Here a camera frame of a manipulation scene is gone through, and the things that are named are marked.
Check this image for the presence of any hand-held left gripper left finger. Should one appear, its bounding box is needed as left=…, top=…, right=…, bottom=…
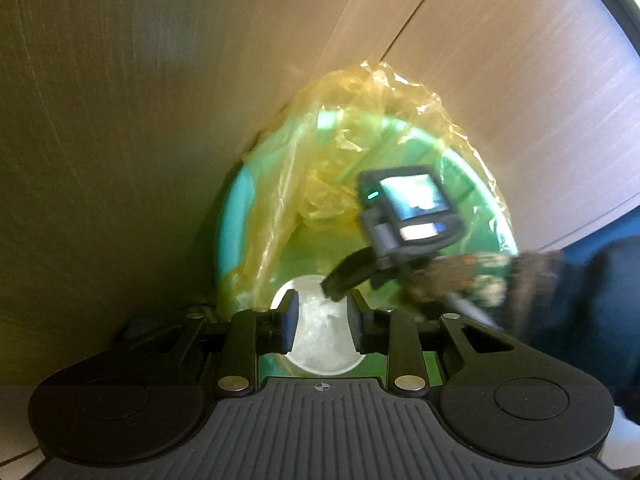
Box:
left=121, top=290, right=301, bottom=396

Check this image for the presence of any green trash bin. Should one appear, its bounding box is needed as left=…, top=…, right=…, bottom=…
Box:
left=214, top=110, right=521, bottom=381

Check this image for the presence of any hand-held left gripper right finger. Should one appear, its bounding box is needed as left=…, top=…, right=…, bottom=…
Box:
left=346, top=293, right=507, bottom=393

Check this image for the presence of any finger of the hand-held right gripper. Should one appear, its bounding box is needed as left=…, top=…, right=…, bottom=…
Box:
left=320, top=247, right=385, bottom=303

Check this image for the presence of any yellow plastic bin bag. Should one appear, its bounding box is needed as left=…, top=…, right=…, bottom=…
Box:
left=219, top=59, right=516, bottom=321

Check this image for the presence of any person's right forearm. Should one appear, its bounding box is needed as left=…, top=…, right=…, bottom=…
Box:
left=500, top=236, right=640, bottom=411

